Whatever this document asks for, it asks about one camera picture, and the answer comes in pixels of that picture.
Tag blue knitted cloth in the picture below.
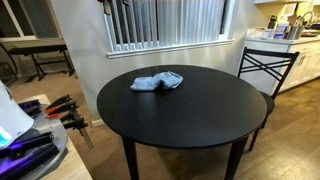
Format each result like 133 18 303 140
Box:
129 70 184 92

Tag white vertical window blinds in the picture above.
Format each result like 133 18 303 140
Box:
105 0 228 53

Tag black piano keyboard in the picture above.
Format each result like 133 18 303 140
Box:
7 44 68 56

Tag black keyboard stand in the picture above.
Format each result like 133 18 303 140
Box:
24 49 76 83

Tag black bar clamp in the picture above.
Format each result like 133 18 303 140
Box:
61 108 95 150

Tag round black table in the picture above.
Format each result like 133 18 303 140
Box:
96 64 268 180

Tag black metal chair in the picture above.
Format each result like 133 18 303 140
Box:
237 46 301 152

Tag white cup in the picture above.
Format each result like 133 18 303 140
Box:
260 29 275 40

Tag black bottle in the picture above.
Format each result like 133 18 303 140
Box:
267 14 278 30

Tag white blue container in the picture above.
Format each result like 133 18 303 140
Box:
273 23 288 40

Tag light wooden mounting table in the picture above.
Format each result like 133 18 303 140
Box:
16 93 94 180

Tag metal pot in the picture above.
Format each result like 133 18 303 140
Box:
287 24 305 41

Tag kitchen faucet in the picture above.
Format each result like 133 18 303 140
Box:
298 10 316 28

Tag white kitchen counter cabinet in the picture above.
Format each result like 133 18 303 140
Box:
239 34 320 96

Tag white window frame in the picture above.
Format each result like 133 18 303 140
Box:
103 0 236 60

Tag black clamp orange handle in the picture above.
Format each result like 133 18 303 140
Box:
44 101 80 120

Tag round metal base plate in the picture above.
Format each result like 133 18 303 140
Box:
0 103 69 180

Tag black aluminium rail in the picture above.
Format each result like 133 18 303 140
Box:
0 131 55 158
0 143 61 180

